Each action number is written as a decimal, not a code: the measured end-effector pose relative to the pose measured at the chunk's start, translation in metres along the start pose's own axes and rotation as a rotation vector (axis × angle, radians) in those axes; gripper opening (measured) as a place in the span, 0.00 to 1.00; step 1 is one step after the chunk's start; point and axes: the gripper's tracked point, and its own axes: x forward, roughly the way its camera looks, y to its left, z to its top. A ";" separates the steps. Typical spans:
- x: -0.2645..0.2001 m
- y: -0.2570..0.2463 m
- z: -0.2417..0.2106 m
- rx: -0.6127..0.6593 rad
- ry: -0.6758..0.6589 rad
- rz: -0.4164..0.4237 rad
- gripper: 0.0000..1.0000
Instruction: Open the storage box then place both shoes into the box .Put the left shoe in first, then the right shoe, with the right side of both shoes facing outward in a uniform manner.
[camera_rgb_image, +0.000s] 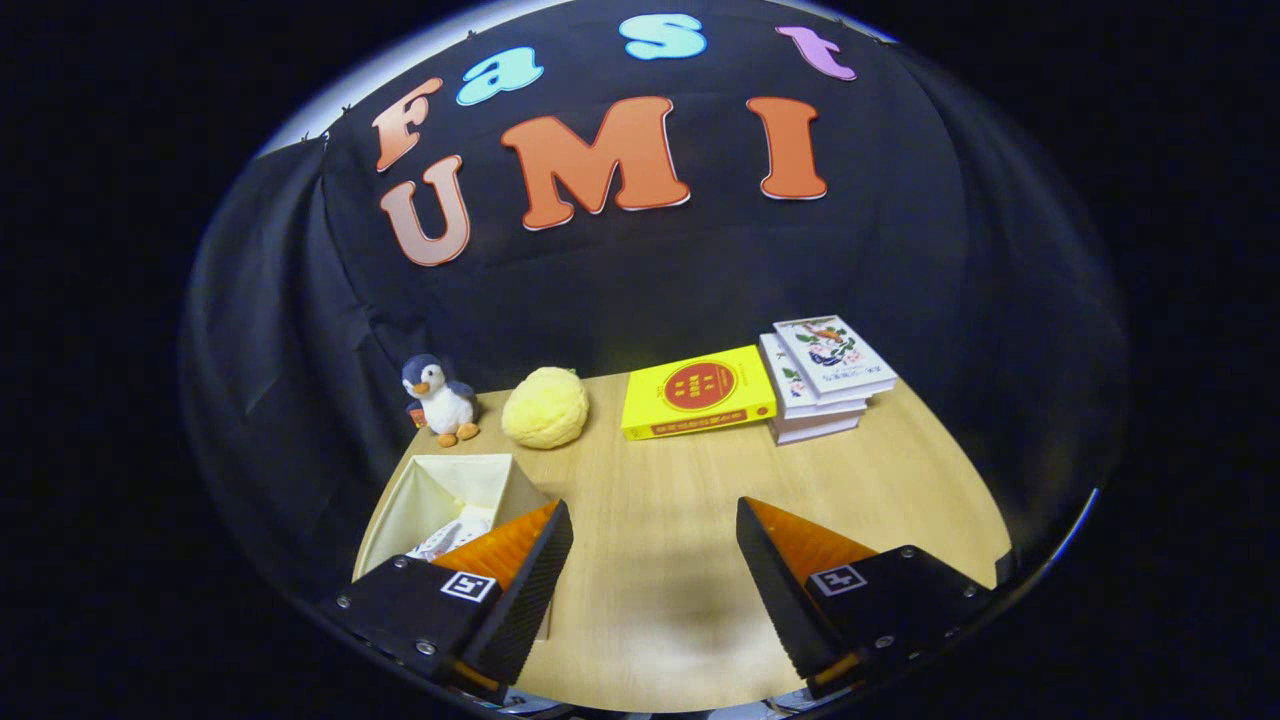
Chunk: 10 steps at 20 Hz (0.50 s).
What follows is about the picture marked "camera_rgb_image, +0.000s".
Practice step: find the beige fabric storage box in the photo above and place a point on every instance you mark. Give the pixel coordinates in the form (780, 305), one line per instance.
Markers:
(440, 485)

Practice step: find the yellow book with red circle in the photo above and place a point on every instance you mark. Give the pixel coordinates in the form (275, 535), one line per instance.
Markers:
(700, 390)

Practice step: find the penguin plush toy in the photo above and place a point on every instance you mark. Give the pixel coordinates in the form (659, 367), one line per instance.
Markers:
(445, 405)

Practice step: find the pale pink book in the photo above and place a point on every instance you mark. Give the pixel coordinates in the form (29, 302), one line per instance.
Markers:
(815, 430)

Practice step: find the yellow plush ball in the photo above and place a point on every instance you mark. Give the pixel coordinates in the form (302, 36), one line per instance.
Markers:
(545, 410)

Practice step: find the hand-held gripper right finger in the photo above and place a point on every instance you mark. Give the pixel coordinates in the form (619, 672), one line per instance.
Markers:
(785, 600)

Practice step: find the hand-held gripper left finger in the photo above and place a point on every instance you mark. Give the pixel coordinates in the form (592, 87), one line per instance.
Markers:
(525, 600)

